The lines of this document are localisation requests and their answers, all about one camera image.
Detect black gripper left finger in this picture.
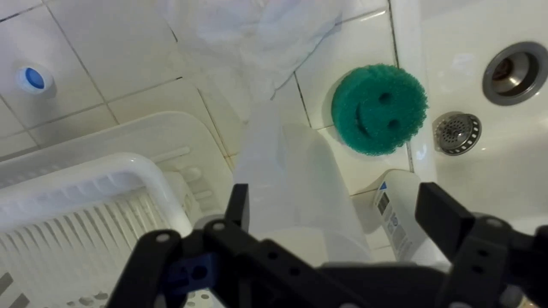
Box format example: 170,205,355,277
108,181,367,308

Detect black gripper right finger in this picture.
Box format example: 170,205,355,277
415,179,548,308

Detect translucent plastic jar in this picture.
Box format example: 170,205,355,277
235,101,375,270

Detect white double sink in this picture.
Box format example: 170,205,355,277
418,0,548,236

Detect metal sink strainer basket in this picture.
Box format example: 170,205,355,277
432,109,483,157

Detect grey sink drain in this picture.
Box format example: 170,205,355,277
481,39,548,108

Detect white plastic bottle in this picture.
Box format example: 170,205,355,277
373,169,452,270

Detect white dish drain tray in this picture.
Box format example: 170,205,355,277
0,109,236,229

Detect white dish rack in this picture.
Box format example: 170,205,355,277
0,152,194,308

